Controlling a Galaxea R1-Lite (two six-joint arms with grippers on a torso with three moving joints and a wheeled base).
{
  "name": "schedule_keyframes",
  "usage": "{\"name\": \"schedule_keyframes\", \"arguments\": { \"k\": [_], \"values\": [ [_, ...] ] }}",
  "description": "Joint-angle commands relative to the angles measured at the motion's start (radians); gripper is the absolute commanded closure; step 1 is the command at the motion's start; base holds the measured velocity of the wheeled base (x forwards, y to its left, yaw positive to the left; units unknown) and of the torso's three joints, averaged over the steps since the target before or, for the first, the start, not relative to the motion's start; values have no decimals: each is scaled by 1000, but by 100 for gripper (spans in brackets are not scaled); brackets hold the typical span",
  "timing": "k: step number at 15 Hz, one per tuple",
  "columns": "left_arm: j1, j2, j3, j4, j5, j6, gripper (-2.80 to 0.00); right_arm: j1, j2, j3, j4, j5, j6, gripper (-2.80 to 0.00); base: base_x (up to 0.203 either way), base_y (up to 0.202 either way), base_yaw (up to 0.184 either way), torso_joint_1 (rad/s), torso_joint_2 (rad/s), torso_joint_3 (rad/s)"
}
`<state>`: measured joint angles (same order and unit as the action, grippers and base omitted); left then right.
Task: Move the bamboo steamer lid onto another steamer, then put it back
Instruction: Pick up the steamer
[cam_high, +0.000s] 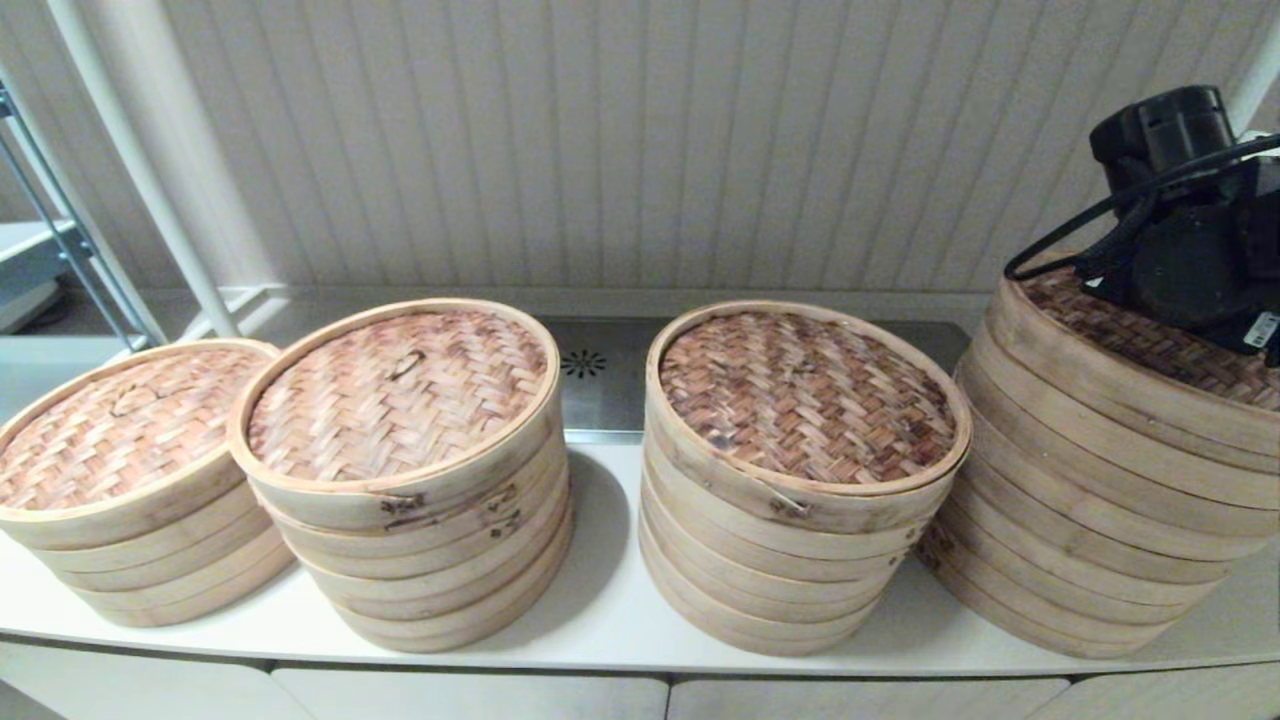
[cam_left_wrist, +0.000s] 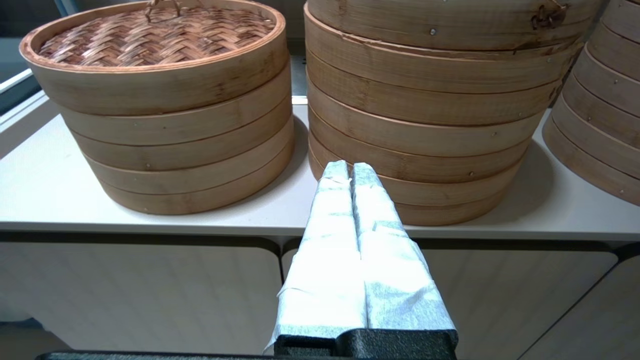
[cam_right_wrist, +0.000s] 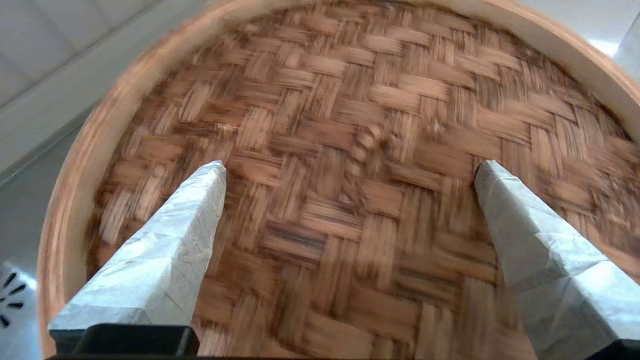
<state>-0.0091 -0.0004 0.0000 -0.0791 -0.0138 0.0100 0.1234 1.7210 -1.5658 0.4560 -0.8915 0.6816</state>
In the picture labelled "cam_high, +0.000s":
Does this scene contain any woven bamboo steamer lid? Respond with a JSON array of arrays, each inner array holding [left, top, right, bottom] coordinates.
[[0, 338, 286, 551], [645, 300, 973, 533], [985, 262, 1280, 466], [228, 298, 561, 531]]

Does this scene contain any bamboo steamer basket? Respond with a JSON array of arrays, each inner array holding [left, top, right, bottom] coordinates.
[[930, 460, 1243, 613], [20, 480, 269, 576], [638, 490, 909, 608], [914, 530, 1188, 661], [946, 385, 1280, 565], [638, 515, 893, 633], [962, 330, 1280, 508], [283, 455, 571, 581], [920, 500, 1218, 635], [640, 440, 949, 559], [318, 500, 576, 629], [260, 430, 569, 557], [75, 535, 297, 629], [640, 540, 883, 658], [640, 465, 929, 584], [50, 510, 284, 603], [298, 480, 574, 606], [338, 520, 576, 654], [952, 350, 1280, 543], [940, 420, 1265, 588]]

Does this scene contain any stainless steel vent panel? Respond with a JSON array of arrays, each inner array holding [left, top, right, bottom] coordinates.
[[540, 316, 973, 447]]

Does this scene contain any grey rack shelf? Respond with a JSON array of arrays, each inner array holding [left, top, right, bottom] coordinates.
[[0, 220, 83, 337]]

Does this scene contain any grey metal rack frame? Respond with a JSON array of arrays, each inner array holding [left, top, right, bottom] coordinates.
[[0, 80, 166, 353]]

